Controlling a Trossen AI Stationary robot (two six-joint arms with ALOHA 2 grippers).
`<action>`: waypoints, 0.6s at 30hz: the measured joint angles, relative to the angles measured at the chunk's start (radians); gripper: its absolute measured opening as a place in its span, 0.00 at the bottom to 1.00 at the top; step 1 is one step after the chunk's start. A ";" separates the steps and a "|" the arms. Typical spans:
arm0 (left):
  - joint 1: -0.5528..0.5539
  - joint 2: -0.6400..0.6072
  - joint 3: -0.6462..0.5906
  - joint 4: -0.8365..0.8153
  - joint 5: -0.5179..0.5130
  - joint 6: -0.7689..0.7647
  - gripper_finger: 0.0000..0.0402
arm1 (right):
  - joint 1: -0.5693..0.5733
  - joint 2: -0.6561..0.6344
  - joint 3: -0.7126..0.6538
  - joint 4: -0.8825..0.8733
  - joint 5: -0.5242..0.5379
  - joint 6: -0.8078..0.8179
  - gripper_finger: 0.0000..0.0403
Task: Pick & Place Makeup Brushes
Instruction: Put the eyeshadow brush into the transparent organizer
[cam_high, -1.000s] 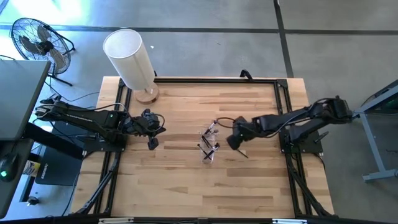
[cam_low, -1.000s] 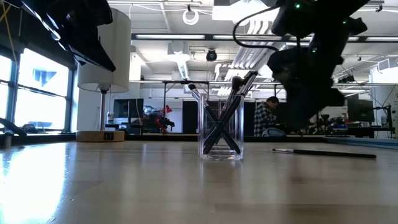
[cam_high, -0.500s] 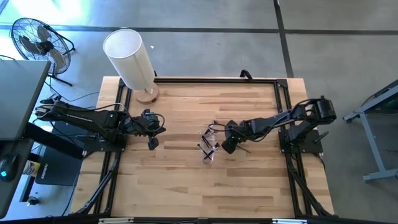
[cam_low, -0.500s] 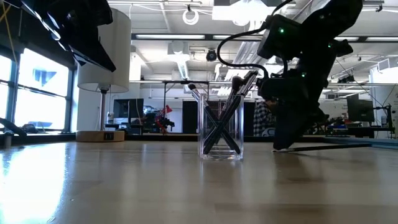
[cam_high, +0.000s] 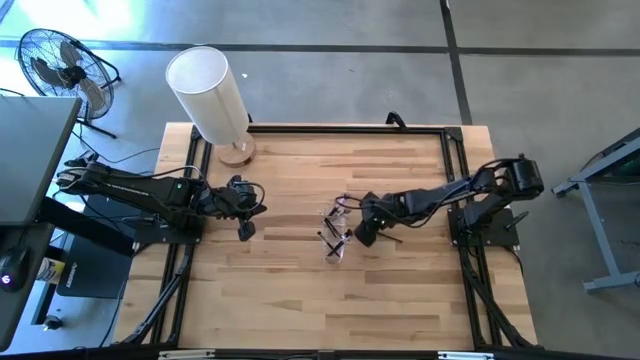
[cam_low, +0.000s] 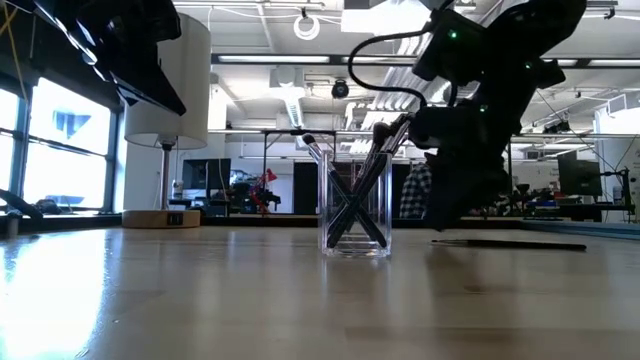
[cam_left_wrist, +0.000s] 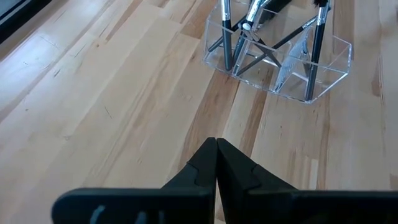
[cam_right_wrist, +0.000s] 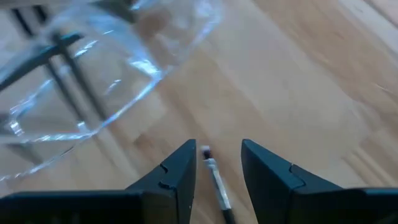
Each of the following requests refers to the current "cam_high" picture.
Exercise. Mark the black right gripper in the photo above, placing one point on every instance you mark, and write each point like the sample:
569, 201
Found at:
380, 210

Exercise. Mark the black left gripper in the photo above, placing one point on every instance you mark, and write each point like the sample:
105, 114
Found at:
227, 197

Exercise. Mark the thin black makeup brush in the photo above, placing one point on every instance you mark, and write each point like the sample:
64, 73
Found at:
392, 239

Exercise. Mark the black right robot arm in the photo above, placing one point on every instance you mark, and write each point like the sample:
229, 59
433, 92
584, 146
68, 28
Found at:
435, 197

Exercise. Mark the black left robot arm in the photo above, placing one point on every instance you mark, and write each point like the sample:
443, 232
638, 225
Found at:
140, 190

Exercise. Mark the slim black makeup brush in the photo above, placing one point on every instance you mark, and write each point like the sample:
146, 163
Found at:
332, 227

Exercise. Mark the clear acrylic square container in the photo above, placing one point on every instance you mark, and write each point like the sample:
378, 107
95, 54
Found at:
336, 260

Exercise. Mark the white shade wooden base lamp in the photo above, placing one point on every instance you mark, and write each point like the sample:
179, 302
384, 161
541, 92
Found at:
210, 100

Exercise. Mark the black computer case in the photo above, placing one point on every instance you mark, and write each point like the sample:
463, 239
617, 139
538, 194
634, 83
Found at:
95, 275

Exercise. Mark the grey metal stand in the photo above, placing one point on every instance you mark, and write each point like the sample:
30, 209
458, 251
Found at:
597, 220

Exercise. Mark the grey monitor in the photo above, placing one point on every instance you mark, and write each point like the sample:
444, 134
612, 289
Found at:
30, 150

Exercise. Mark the black floor fan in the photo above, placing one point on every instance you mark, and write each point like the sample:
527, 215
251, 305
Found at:
62, 72

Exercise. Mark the black computer mouse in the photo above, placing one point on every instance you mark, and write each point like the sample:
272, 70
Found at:
14, 270

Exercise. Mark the black side desk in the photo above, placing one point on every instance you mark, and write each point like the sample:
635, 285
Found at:
20, 315

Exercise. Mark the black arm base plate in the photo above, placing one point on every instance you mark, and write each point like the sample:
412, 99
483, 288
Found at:
500, 235
150, 235

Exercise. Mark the black aluminium table frame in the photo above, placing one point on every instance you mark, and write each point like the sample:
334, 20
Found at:
350, 130

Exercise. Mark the black frame clamp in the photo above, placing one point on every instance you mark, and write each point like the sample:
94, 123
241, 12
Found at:
396, 119

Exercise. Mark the silver metal bracket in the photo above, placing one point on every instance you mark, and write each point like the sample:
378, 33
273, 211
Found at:
187, 355
465, 355

